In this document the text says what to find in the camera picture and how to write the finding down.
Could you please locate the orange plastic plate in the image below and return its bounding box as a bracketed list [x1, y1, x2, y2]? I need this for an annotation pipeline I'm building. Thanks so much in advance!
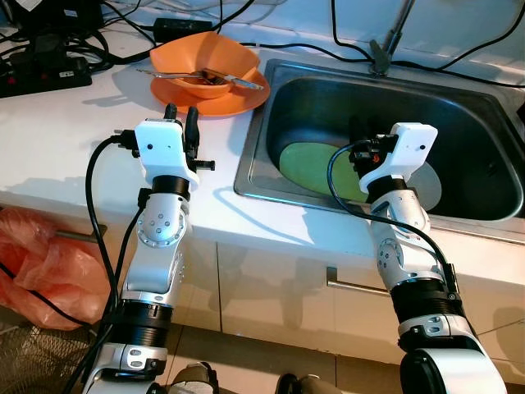
[152, 66, 272, 116]

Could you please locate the orange plastic bowl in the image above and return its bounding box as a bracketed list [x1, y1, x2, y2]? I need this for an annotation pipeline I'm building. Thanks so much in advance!
[149, 33, 259, 99]

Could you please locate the green plate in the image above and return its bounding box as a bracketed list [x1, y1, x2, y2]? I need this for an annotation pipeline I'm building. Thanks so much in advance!
[279, 141, 370, 202]

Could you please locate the pale grey bowl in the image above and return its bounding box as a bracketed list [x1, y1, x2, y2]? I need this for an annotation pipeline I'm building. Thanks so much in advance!
[402, 160, 444, 210]

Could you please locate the grey metal faucet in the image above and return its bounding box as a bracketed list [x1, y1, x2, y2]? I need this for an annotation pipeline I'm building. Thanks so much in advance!
[369, 0, 416, 76]

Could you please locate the black power adapter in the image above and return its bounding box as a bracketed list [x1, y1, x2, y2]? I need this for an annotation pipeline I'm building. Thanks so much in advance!
[154, 18, 214, 40]

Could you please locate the stainless steel sink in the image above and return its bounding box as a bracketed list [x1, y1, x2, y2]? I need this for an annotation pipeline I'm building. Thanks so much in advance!
[234, 56, 525, 224]

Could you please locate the white cabinet door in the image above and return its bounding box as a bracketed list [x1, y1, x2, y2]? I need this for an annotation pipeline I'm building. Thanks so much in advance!
[0, 209, 221, 333]
[217, 238, 493, 362]

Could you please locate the black power strip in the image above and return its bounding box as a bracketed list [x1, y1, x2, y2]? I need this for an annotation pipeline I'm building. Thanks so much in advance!
[0, 53, 93, 98]

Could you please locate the black box device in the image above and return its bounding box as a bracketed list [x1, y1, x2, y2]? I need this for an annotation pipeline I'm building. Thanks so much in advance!
[25, 0, 103, 34]

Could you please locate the red plastic bag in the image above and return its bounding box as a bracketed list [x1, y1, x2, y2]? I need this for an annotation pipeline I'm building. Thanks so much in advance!
[0, 205, 112, 329]

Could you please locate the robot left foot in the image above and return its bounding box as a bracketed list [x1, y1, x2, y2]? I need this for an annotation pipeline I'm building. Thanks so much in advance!
[168, 361, 218, 394]

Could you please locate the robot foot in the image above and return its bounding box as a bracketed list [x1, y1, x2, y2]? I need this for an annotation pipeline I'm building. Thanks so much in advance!
[168, 361, 218, 394]
[275, 373, 345, 394]

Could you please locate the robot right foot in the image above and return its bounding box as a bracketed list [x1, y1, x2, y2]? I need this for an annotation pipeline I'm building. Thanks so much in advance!
[275, 373, 345, 394]

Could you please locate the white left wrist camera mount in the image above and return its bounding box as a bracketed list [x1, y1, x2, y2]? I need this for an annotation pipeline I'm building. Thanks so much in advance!
[134, 119, 200, 188]

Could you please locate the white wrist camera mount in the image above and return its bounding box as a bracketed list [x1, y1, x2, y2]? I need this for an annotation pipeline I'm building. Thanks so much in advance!
[358, 122, 438, 194]
[134, 119, 200, 188]

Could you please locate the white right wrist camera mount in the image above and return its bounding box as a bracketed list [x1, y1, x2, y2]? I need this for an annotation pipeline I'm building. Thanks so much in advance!
[358, 122, 438, 194]

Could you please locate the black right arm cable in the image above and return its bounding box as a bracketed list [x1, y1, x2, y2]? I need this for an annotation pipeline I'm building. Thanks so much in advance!
[326, 141, 460, 300]

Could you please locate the black power cable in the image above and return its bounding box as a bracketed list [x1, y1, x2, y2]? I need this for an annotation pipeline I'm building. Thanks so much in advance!
[212, 34, 525, 89]
[331, 0, 525, 73]

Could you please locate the long metal cabinet handle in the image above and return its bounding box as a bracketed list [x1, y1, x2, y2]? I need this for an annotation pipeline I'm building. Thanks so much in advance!
[326, 267, 390, 296]

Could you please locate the short metal cabinet handle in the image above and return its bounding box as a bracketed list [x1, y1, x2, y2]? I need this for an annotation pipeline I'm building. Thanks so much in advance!
[53, 230, 107, 245]

